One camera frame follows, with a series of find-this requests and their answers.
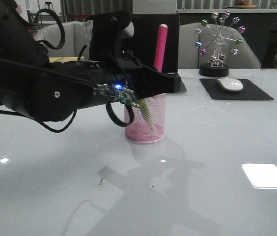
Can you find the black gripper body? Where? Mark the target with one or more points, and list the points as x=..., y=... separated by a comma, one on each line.
x=127, y=71

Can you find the green highlighter pen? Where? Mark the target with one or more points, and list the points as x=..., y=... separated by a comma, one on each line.
x=146, y=114

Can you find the pink highlighter pen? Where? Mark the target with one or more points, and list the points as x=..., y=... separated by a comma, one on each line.
x=160, y=47

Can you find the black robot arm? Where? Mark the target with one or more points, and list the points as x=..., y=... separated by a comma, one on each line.
x=33, y=87

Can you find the pink mesh pen holder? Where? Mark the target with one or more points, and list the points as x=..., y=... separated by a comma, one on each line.
x=138, y=131

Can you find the grey open laptop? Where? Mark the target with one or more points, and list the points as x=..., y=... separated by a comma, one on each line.
x=144, y=46

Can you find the right grey armchair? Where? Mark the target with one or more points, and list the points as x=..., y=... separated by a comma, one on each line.
x=195, y=49

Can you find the grey armchair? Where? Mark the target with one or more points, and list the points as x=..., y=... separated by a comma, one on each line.
x=195, y=49
x=74, y=39

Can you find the ferris wheel desk ornament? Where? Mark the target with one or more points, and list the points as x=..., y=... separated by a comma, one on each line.
x=215, y=40

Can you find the left grey armchair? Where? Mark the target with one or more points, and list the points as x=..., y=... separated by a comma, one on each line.
x=74, y=39

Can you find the white computer mouse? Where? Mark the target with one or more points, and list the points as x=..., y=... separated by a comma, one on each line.
x=230, y=84

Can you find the top yellow book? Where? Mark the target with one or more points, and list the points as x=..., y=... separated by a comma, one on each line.
x=65, y=60

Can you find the black mouse pad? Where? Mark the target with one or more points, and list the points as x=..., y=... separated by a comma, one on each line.
x=250, y=91

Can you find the fruit bowl on counter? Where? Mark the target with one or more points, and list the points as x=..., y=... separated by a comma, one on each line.
x=242, y=4

